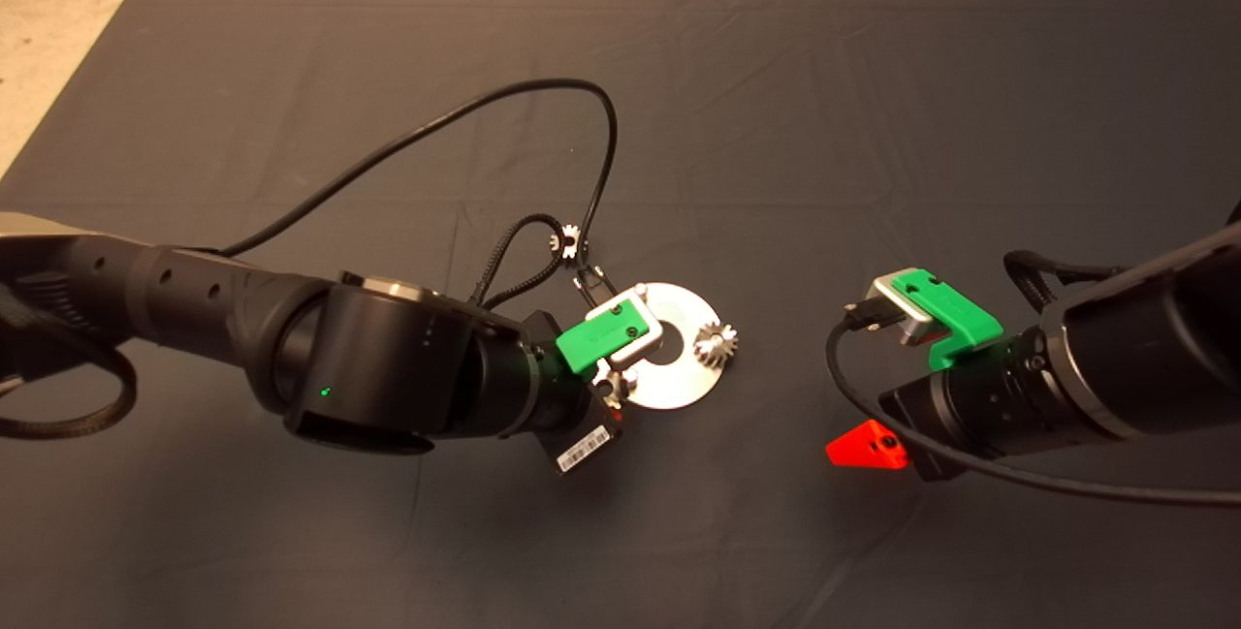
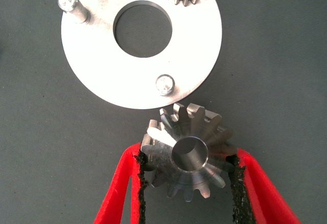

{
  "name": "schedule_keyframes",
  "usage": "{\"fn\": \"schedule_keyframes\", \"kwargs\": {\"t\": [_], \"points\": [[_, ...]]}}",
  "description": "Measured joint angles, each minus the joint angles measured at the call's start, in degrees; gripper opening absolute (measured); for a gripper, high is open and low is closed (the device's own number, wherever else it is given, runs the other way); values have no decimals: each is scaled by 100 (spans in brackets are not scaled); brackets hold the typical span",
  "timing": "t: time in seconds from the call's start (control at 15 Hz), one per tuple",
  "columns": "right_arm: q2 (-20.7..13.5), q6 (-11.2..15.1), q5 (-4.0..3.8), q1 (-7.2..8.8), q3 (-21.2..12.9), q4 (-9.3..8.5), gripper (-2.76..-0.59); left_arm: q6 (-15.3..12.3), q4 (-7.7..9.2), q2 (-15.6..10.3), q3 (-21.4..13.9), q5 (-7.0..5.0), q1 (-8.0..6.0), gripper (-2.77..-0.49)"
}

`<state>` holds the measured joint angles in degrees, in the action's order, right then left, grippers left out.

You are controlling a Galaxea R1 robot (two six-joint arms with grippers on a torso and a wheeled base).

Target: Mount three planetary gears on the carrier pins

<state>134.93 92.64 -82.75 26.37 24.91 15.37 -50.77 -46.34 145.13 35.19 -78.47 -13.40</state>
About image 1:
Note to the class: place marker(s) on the green right camera mount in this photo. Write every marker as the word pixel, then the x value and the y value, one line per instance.
pixel 955 319

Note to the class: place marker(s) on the silver camera box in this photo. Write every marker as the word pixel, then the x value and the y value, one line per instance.
pixel 897 319
pixel 652 333

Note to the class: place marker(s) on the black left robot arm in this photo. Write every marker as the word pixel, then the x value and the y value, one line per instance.
pixel 388 367

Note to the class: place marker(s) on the silver right camera box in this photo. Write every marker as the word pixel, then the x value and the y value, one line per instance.
pixel 897 319

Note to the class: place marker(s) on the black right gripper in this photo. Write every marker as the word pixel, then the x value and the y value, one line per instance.
pixel 979 406

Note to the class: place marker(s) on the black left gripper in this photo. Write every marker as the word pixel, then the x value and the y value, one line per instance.
pixel 572 416

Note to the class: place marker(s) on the dark grey table cloth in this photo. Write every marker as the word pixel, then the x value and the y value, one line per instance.
pixel 679 77

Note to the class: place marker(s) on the green left camera mount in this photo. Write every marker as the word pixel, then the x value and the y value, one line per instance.
pixel 601 333

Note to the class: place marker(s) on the round metal carrier plate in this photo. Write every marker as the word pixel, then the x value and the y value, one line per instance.
pixel 688 382

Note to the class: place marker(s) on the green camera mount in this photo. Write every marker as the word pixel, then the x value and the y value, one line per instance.
pixel 955 319
pixel 601 333

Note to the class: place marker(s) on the steel planetary gear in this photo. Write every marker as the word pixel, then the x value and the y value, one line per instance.
pixel 625 385
pixel 713 348
pixel 572 234

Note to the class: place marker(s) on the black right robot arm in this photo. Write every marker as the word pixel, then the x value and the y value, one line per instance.
pixel 1144 358

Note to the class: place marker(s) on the silver left camera box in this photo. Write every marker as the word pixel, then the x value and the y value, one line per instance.
pixel 652 333

